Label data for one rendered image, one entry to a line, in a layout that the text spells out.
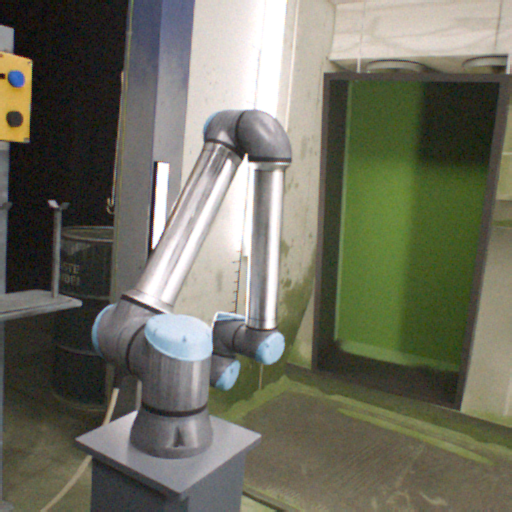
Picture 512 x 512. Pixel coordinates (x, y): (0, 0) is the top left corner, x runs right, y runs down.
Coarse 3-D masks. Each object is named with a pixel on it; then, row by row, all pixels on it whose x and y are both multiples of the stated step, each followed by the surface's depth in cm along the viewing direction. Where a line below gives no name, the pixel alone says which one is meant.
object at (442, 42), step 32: (384, 0) 286; (416, 0) 277; (448, 0) 268; (480, 0) 260; (352, 32) 297; (384, 32) 287; (416, 32) 278; (448, 32) 269; (480, 32) 261; (352, 64) 312; (448, 64) 288
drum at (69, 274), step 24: (72, 240) 257; (96, 240) 254; (72, 264) 259; (96, 264) 256; (72, 288) 260; (96, 288) 257; (72, 312) 261; (96, 312) 259; (72, 336) 263; (72, 360) 264; (96, 360) 263; (72, 384) 266; (96, 384) 264; (96, 408) 266
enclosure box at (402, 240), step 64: (384, 128) 212; (448, 128) 201; (320, 192) 195; (384, 192) 219; (448, 192) 207; (320, 256) 203; (384, 256) 227; (448, 256) 214; (320, 320) 221; (384, 320) 236; (448, 320) 222; (384, 384) 211; (448, 384) 211
